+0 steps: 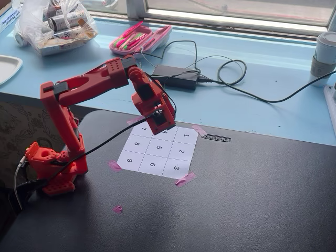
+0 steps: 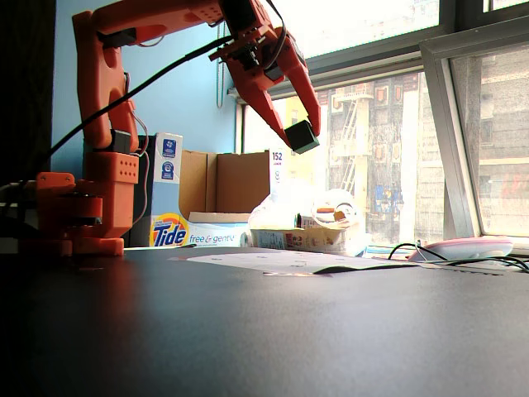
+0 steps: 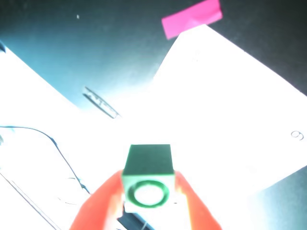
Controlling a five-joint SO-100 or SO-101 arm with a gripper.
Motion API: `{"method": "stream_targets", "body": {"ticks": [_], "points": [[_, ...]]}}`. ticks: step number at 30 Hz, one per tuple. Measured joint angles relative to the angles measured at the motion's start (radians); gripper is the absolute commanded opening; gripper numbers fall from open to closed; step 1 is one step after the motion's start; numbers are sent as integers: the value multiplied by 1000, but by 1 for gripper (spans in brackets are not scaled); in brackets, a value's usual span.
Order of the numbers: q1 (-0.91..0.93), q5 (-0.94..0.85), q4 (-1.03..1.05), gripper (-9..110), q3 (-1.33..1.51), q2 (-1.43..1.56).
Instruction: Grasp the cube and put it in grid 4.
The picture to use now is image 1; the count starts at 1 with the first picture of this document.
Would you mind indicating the orange gripper black motor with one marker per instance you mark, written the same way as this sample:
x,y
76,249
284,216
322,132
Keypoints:
x,y
160,121

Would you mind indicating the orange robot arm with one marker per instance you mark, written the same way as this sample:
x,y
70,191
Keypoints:
x,y
65,123

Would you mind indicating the white numbered grid paper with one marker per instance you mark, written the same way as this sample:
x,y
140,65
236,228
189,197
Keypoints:
x,y
157,157

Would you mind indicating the pink tape strip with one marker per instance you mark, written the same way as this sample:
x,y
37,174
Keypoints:
x,y
199,130
135,120
115,166
186,179

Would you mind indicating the black power adapter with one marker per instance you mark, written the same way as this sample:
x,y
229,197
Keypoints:
x,y
176,76

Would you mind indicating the black striped sticker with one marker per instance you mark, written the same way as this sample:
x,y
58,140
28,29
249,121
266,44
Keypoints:
x,y
216,138

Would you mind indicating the pink pencil case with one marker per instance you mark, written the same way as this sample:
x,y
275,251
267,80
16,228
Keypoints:
x,y
157,39

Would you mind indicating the green highlighter pen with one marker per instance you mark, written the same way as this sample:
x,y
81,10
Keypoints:
x,y
125,46

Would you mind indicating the pink pen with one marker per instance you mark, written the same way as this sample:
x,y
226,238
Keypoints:
x,y
132,29

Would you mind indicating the small pink tape scrap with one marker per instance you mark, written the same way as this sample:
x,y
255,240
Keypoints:
x,y
117,209

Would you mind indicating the printed cardboard tray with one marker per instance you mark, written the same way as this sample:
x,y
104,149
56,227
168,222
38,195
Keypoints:
x,y
60,48

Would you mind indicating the silver black drink can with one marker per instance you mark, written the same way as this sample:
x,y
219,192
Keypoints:
x,y
65,20

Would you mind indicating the black table clamp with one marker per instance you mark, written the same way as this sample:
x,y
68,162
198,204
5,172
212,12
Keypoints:
x,y
29,186

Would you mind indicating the clear plastic bag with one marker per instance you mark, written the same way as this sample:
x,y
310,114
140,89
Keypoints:
x,y
34,23

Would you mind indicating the small silver drink can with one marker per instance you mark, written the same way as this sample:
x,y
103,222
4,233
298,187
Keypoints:
x,y
21,40

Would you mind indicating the white paper plate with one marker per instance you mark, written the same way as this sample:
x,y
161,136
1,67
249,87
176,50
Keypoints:
x,y
8,68

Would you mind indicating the white power strip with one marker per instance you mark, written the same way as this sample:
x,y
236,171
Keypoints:
x,y
331,105

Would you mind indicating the paper coffee cup with sleeve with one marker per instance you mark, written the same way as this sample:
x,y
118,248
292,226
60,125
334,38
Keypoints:
x,y
324,52

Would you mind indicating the Tide detergent cardboard box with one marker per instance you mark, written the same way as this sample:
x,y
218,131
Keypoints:
x,y
10,19

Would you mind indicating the grey window frame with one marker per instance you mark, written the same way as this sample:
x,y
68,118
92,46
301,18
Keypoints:
x,y
236,25

